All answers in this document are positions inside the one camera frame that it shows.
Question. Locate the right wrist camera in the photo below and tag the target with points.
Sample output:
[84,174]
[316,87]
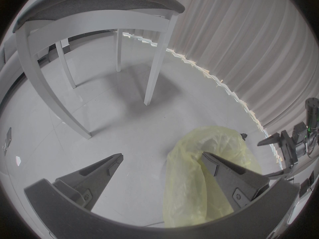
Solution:
[300,131]

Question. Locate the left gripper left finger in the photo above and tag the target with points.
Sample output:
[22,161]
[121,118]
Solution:
[89,180]

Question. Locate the white trash bin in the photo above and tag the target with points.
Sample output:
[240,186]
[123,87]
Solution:
[219,148]

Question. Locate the yellow plastic bag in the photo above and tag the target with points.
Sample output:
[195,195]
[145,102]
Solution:
[184,183]

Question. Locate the crumpled black plastic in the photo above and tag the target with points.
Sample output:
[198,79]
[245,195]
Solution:
[243,136]

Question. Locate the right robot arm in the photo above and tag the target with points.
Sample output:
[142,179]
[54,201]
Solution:
[312,111]

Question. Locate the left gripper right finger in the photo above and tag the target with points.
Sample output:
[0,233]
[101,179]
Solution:
[234,180]

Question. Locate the white curtain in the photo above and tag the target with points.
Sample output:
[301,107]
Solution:
[236,33]

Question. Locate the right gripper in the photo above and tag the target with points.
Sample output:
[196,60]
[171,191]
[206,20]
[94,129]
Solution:
[287,150]

